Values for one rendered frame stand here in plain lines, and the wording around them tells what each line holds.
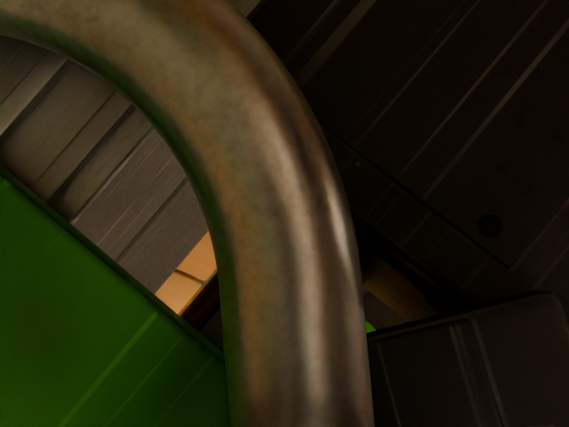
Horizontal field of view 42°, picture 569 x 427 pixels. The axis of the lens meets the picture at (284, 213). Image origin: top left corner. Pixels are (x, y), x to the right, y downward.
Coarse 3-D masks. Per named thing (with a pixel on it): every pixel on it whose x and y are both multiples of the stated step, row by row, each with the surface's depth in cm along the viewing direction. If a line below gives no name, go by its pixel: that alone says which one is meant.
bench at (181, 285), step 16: (208, 240) 97; (192, 256) 96; (208, 256) 101; (176, 272) 96; (192, 272) 100; (208, 272) 106; (160, 288) 94; (176, 288) 99; (192, 288) 105; (176, 304) 103
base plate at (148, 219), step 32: (160, 160) 67; (128, 192) 66; (160, 192) 71; (192, 192) 77; (96, 224) 65; (128, 224) 70; (160, 224) 76; (192, 224) 83; (128, 256) 75; (160, 256) 81
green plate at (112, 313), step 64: (0, 192) 18; (0, 256) 18; (64, 256) 18; (0, 320) 17; (64, 320) 17; (128, 320) 18; (0, 384) 17; (64, 384) 17; (128, 384) 17; (192, 384) 18
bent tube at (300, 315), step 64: (0, 0) 15; (64, 0) 14; (128, 0) 14; (192, 0) 15; (128, 64) 15; (192, 64) 14; (256, 64) 15; (192, 128) 15; (256, 128) 14; (320, 128) 15; (256, 192) 14; (320, 192) 15; (256, 256) 14; (320, 256) 14; (256, 320) 14; (320, 320) 14; (256, 384) 14; (320, 384) 14
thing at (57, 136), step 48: (240, 0) 20; (0, 48) 20; (0, 96) 20; (48, 96) 20; (96, 96) 20; (0, 144) 20; (48, 144) 20; (96, 144) 19; (48, 192) 19; (96, 192) 20
